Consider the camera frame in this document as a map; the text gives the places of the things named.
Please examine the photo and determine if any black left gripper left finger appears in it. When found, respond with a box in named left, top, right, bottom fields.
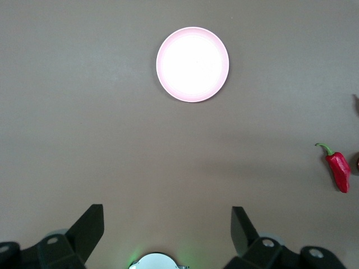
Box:
left=0, top=204, right=105, bottom=269

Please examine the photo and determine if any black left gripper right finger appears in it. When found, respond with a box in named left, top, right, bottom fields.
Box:
left=224, top=206, right=345, bottom=269

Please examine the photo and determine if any red chili pepper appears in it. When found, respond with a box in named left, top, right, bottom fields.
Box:
left=314, top=142, right=352, bottom=194

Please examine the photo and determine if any round white metal disc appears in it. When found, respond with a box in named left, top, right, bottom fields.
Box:
left=131, top=252, right=187, bottom=269

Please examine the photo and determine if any pink round plate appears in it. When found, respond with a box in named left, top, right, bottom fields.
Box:
left=156, top=26, right=231, bottom=104

